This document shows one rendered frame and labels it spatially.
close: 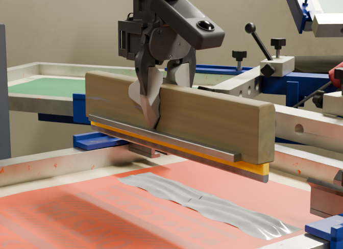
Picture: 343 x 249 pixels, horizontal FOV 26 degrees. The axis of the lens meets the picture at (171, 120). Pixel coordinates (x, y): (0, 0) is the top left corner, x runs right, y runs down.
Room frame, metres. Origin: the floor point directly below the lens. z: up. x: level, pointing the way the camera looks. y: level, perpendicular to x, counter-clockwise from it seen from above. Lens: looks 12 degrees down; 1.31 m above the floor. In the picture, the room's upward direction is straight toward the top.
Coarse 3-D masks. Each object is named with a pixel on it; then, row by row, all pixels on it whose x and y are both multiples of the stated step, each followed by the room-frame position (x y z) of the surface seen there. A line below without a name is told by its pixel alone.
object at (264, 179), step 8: (96, 128) 1.19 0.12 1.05; (104, 128) 1.17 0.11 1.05; (120, 136) 1.13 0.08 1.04; (128, 136) 1.12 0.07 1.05; (144, 144) 1.08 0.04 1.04; (152, 144) 1.07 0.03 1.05; (168, 152) 1.04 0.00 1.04; (176, 152) 1.02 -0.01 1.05; (184, 152) 1.01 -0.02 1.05; (192, 160) 0.99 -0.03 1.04; (200, 160) 0.98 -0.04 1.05; (208, 160) 0.97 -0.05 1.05; (224, 168) 0.94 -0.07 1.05; (232, 168) 0.93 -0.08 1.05; (248, 176) 0.90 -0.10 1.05; (256, 176) 0.89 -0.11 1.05; (264, 176) 0.88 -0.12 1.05
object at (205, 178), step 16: (112, 176) 1.22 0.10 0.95; (160, 176) 1.22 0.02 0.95; (176, 176) 1.22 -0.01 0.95; (192, 176) 1.22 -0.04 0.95; (208, 176) 1.22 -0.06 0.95; (224, 176) 1.22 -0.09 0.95; (240, 176) 1.22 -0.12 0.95; (32, 192) 1.13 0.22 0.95; (48, 192) 1.13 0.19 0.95; (64, 192) 1.13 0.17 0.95; (144, 192) 1.13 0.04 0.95; (208, 192) 1.13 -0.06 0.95; (224, 192) 1.13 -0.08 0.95; (0, 208) 1.05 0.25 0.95
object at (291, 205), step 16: (240, 192) 1.13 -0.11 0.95; (256, 192) 1.13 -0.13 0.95; (272, 192) 1.13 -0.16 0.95; (288, 192) 1.13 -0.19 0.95; (304, 192) 1.13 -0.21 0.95; (176, 208) 1.05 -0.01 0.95; (256, 208) 1.05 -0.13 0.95; (272, 208) 1.05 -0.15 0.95; (288, 208) 1.05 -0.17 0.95; (304, 208) 1.05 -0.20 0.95; (224, 224) 0.98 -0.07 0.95; (304, 224) 0.98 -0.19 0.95; (240, 240) 0.92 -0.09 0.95; (256, 240) 0.92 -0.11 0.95; (272, 240) 0.92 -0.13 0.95
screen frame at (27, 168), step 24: (120, 144) 1.31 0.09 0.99; (0, 168) 1.16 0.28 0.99; (24, 168) 1.18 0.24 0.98; (48, 168) 1.21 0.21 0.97; (72, 168) 1.24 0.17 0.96; (96, 168) 1.27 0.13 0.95; (288, 168) 1.24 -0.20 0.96; (312, 168) 1.20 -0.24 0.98; (336, 168) 1.16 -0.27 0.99; (288, 240) 0.83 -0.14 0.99; (312, 240) 0.83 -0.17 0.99
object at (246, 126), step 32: (96, 96) 1.17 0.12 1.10; (128, 96) 1.10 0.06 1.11; (160, 96) 1.03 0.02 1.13; (192, 96) 0.98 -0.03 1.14; (224, 96) 0.94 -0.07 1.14; (160, 128) 1.03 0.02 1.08; (192, 128) 0.98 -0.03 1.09; (224, 128) 0.93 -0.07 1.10; (256, 128) 0.88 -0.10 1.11; (256, 160) 0.88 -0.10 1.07
